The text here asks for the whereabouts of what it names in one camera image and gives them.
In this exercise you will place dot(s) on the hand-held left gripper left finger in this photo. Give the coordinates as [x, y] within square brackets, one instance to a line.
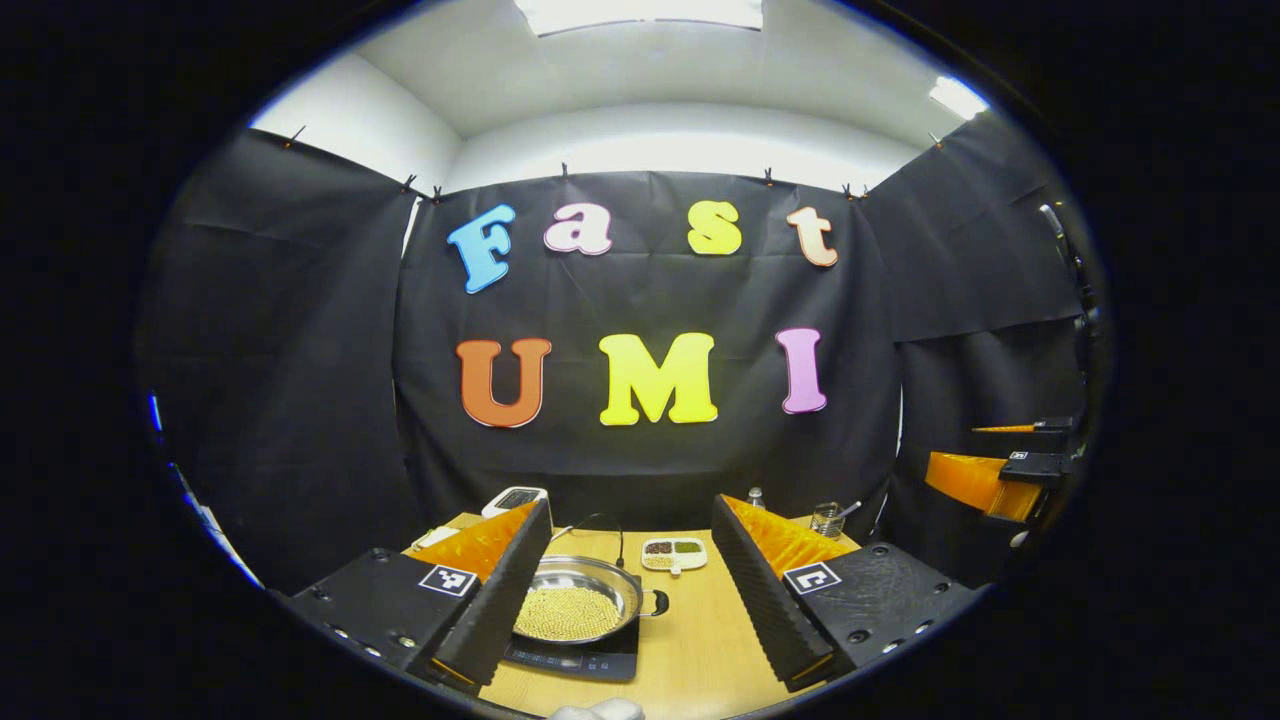
[505, 605]

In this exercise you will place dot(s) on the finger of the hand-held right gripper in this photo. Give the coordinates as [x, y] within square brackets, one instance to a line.
[1055, 426]
[965, 478]

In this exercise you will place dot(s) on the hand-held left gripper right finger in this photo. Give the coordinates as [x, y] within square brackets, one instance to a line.
[765, 600]

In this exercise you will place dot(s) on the black induction cooktop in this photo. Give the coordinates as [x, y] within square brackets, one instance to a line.
[580, 660]

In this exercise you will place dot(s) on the stainless steel pot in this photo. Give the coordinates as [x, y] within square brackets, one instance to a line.
[600, 580]

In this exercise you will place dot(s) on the pile of yellow soybeans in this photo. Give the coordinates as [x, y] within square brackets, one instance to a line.
[570, 613]

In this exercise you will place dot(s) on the white divided spice tray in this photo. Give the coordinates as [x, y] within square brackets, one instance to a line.
[675, 555]

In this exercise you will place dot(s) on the white toaster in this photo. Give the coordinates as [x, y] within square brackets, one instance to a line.
[510, 498]

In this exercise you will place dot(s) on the black stand pole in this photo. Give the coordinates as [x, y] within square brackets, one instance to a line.
[1060, 235]

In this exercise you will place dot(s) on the small ceiling light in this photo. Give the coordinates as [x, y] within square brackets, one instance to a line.
[958, 97]

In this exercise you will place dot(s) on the large ceiling light panel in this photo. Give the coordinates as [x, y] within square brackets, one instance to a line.
[640, 12]

